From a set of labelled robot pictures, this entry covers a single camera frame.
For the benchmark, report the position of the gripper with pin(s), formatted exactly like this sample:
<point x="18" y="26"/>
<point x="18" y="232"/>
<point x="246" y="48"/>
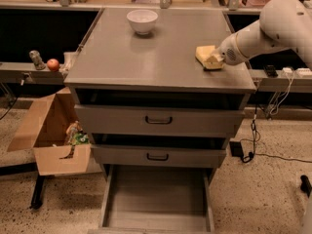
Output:
<point x="228" y="53"/>

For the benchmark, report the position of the yellow sponge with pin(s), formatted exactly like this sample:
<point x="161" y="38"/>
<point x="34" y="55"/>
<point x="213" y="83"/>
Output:
<point x="203" y="52"/>

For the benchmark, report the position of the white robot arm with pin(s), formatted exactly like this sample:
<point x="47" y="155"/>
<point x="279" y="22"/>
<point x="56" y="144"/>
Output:
<point x="282" y="25"/>

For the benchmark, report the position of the grey drawer cabinet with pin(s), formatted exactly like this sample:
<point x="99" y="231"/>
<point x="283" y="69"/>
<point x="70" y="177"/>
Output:
<point x="119" y="68"/>

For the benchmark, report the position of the grey top drawer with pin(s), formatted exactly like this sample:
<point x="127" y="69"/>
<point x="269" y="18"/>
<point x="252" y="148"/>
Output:
<point x="148" y="121"/>

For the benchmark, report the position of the grey middle drawer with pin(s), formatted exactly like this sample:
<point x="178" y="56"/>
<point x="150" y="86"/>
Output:
<point x="158" y="156"/>

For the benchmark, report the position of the grey open bottom drawer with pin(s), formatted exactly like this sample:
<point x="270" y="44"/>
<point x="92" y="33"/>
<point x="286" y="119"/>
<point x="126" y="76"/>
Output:
<point x="156" y="200"/>

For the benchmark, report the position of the black remote device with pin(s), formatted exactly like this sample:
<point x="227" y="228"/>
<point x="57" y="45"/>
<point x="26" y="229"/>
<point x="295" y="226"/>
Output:
<point x="270" y="71"/>

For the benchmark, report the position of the white power strip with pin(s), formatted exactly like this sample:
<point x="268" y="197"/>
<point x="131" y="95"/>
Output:
<point x="300" y="72"/>

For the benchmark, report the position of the white ceramic bowl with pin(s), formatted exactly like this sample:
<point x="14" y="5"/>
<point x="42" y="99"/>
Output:
<point x="142" y="21"/>

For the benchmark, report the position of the black power adapter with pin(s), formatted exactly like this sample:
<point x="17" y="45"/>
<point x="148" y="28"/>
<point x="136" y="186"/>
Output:
<point x="236" y="149"/>

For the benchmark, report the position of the black cylinder on floor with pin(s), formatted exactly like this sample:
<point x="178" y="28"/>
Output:
<point x="305" y="186"/>

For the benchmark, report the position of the green snack packet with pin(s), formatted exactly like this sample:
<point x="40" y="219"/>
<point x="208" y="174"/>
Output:
<point x="78" y="139"/>

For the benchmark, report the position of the red apple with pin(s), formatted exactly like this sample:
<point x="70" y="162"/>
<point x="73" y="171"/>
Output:
<point x="53" y="64"/>

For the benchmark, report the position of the small grey figurine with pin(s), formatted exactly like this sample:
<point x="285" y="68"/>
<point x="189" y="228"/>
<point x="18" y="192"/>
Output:
<point x="37" y="60"/>

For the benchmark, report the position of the brown cardboard box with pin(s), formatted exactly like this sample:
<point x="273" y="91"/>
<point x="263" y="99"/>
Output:
<point x="43" y="130"/>

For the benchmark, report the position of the black table leg base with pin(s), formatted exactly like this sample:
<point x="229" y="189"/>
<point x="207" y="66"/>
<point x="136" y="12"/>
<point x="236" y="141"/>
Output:
<point x="36" y="201"/>

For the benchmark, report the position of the grey side shelf rail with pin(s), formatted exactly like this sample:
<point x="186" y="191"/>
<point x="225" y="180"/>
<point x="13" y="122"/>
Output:
<point x="25" y="72"/>

